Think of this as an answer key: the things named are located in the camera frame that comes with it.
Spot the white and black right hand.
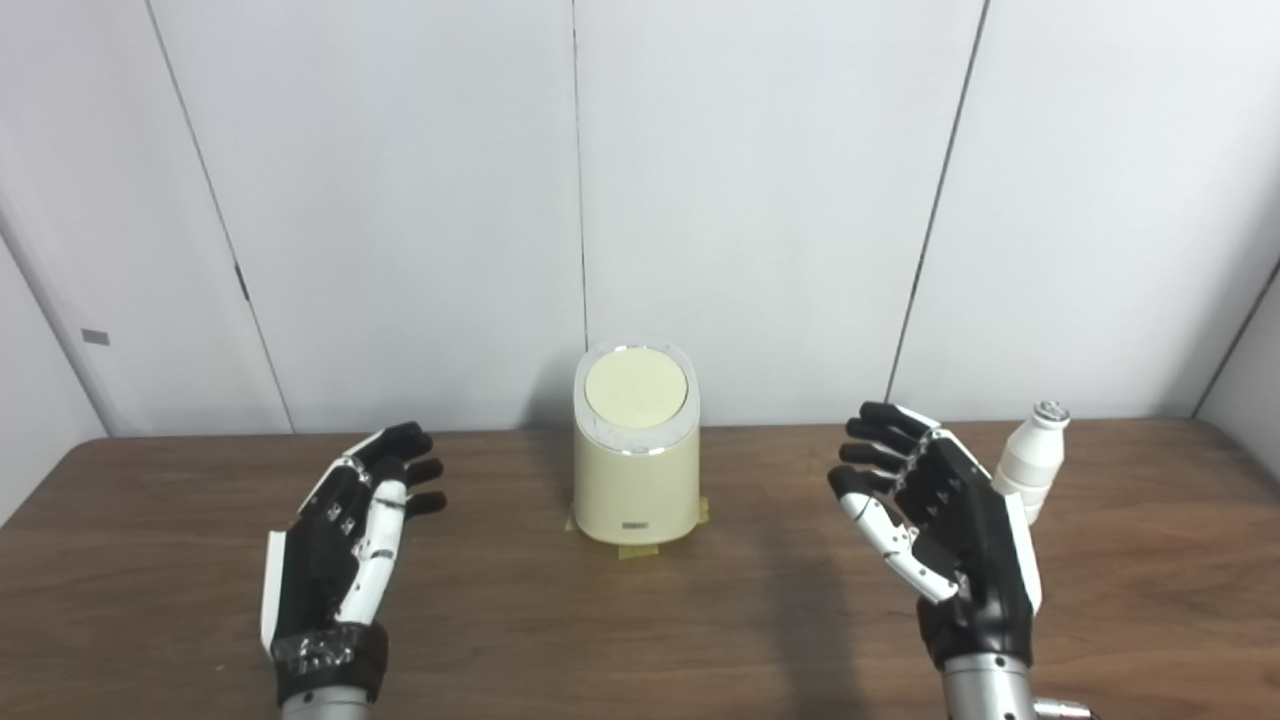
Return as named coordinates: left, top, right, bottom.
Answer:
left=827, top=401, right=1043, bottom=671

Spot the white and black left hand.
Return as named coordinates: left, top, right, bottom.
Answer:
left=260, top=421, right=448, bottom=706

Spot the small white plastic bottle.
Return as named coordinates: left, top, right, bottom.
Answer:
left=992, top=400, right=1071, bottom=526

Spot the cream-colored bin body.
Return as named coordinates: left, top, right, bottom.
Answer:
left=572, top=341, right=701, bottom=546

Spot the round cream bin lid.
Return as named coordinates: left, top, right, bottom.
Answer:
left=584, top=347, right=689, bottom=430

